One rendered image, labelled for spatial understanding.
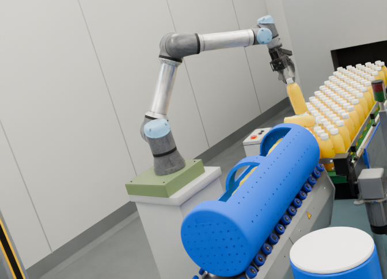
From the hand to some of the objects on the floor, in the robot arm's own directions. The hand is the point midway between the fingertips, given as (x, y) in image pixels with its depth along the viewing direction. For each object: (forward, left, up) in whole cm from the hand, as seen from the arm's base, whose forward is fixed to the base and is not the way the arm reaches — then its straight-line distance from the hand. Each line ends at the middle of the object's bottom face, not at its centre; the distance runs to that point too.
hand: (289, 80), depth 271 cm
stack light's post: (+33, +23, -139) cm, 145 cm away
